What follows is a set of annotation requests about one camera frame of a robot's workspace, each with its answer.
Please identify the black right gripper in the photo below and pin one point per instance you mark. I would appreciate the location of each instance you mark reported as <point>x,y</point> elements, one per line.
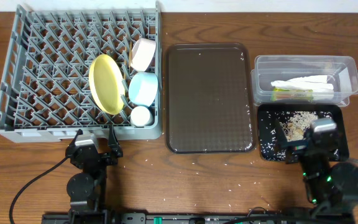
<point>299,147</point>

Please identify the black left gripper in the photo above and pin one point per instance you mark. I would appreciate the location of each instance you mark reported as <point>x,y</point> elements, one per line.
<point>101,155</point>

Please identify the rice and nuts waste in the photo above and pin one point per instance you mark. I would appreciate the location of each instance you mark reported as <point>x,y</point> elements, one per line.
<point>294,124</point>

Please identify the light green cup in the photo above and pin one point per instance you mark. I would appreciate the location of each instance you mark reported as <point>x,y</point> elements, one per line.
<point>141,116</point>

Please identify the green snack wrapper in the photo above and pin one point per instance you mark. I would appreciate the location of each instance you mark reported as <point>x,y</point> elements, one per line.
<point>287,94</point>

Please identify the yellow plate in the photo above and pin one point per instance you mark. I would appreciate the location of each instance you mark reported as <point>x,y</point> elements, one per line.
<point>105,82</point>

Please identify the white napkin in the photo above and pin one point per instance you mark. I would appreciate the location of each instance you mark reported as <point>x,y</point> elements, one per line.
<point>315,83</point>

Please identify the light blue bowl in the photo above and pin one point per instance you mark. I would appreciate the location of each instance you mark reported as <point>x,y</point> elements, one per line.
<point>143,88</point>

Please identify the pink bowl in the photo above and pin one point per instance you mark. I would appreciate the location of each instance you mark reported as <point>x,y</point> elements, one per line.
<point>142,54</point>

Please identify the wooden chopstick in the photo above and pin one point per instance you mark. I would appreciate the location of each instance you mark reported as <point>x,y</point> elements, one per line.
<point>125,69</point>
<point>130,53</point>

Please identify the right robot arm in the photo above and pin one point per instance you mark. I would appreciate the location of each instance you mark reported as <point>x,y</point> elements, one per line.
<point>333,190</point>

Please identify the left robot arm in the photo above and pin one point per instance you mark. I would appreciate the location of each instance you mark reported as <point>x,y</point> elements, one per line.
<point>87,188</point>

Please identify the black waste tray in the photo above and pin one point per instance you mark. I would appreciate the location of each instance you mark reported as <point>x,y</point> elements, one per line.
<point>339,155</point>

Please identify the grey dishwasher rack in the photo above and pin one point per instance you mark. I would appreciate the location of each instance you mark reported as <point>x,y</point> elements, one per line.
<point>45,95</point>

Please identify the clear plastic bin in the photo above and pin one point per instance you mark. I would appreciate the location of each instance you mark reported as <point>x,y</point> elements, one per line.
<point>341,71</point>

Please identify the brown serving tray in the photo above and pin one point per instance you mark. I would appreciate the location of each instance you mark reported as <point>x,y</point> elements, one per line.
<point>209,99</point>

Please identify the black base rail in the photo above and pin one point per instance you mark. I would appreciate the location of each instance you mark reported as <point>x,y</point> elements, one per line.
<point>141,218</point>

